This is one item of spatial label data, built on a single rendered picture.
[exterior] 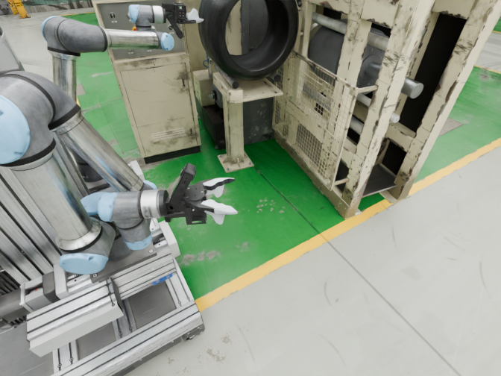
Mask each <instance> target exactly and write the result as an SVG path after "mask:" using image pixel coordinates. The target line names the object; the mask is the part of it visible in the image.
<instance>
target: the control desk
mask: <svg viewBox="0 0 501 376"><path fill-rule="evenodd" d="M161 2H163V3H166V4H173V2H174V3H182V1H181V0H92V4H93V7H94V10H95V14H96V16H97V19H98V24H99V25H100V26H101V27H102V28H103V29H115V30H127V31H136V25H135V23H133V22H131V20H130V14H129V6H130V5H132V4H139V5H150V6H160V7H162V3H161ZM176 24H177V26H178V28H179V29H180V30H181V31H182V32H183V35H184V37H183V38H182V39H180V38H178V37H177V35H176V32H175V30H174V29H173V27H172V26H171V24H170V22H169V21H168V20H167V19H166V23H162V24H160V23H151V28H152V31H159V32H163V33H167V34H170V35H172V37H173V39H174V47H173V49H172V50H170V51H164V50H162V49H152V50H142V49H108V50H107V53H108V55H109V57H110V61H111V63H112V66H113V71H114V73H115V76H116V80H117V82H118V85H119V89H120V92H121V94H122V98H123V101H124V103H125V108H126V111H127V114H128V117H129V120H130V123H131V127H132V130H133V133H134V136H135V138H136V142H137V145H138V148H139V152H140V154H141V157H142V158H144V161H145V164H149V163H155V162H159V161H162V160H168V159H172V158H176V157H182V156H185V155H189V154H195V153H198V152H201V148H200V145H201V136H200V131H199V125H198V115H197V109H196V103H195V94H194V87H193V82H192V72H191V66H190V60H189V50H188V44H187V38H186V28H185V24H178V23H176Z"/></svg>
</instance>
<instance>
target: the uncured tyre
mask: <svg viewBox="0 0 501 376"><path fill-rule="evenodd" d="M238 1H239V0H201V4H200V8H199V12H198V16H199V18H201V19H204V20H203V21H202V22H199V23H198V31H199V35H200V38H201V43H202V45H203V47H204V50H205V51H206V53H207V54H208V56H209V57H210V58H211V60H212V61H213V62H214V63H215V64H216V65H217V66H218V67H219V68H220V69H221V70H222V71H223V72H224V73H226V74H227V75H229V76H230V77H232V78H235V79H238V80H242V81H257V80H260V79H263V78H266V77H268V76H269V75H271V74H273V73H274V72H276V71H277V70H278V69H279V68H280V67H281V66H282V65H283V64H284V63H285V61H286V60H287V58H288V57H289V55H290V54H291V52H292V49H293V48H294V44H295V42H296V39H297V33H298V28H299V13H298V8H297V3H296V1H295V0H264V1H265V4H266V7H267V10H268V25H267V29H266V32H265V35H264V37H263V38H262V41H261V42H260V43H259V45H258V46H257V47H256V48H255V49H253V50H252V51H250V52H248V53H247V54H241V55H233V54H230V53H229V51H228V50H227V45H226V40H225V29H226V24H227V20H228V17H229V15H230V12H231V10H232V9H233V7H234V6H235V5H236V3H237V2H238Z"/></svg>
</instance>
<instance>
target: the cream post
mask: <svg viewBox="0 0 501 376"><path fill-rule="evenodd" d="M225 40H226V45H227V50H228V51H229V53H230V54H233V55H241V54H242V24H241V0H239V1H238V2H237V3H236V5H235V6H234V7H233V9H232V10H231V12H230V15H229V17H228V20H227V24H226V29H225ZM222 98H223V108H224V129H225V139H226V152H227V156H228V157H229V162H230V165H233V164H237V158H238V159H239V162H240V163H241V162H244V138H243V102H240V103H236V104H229V103H228V101H227V100H226V98H225V97H224V96H223V95H222Z"/></svg>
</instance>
